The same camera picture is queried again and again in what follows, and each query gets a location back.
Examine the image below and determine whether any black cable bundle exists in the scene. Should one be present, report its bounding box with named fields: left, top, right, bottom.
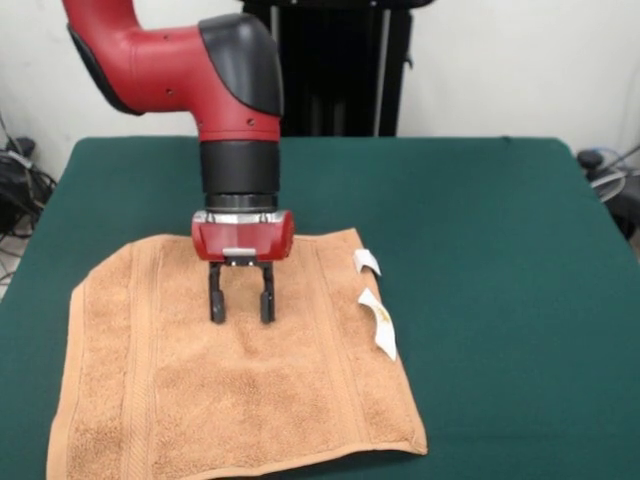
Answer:
left=0, top=149, right=57, bottom=240

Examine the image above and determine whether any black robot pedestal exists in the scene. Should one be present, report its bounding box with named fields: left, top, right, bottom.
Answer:
left=239, top=0, right=436, bottom=138

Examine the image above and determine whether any dark green table cloth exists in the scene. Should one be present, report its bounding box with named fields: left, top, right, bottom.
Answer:
left=0, top=135, right=640, bottom=480

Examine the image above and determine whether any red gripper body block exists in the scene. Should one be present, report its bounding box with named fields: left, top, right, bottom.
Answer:
left=190, top=208, right=296, bottom=269

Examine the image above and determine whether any tan terry towel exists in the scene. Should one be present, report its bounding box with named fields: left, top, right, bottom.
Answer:
left=46, top=227, right=429, bottom=480

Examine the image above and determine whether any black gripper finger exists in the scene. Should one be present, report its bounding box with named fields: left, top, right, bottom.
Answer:
left=257, top=261, right=277, bottom=325
left=207, top=260, right=229, bottom=324

